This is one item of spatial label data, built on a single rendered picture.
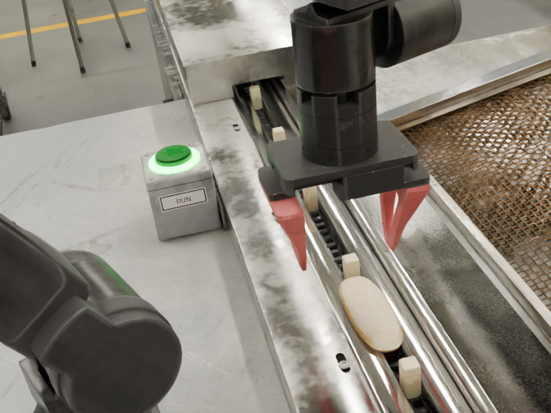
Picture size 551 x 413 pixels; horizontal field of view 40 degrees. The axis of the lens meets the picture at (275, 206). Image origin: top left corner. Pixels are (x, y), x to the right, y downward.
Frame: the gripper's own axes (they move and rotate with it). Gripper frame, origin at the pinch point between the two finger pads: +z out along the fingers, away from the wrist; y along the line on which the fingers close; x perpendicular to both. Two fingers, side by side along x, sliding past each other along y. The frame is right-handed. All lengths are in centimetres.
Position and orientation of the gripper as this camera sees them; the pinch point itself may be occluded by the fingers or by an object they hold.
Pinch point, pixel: (346, 248)
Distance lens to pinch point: 62.0
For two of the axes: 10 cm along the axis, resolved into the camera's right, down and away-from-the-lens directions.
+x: 2.3, 4.8, -8.4
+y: -9.7, 2.0, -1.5
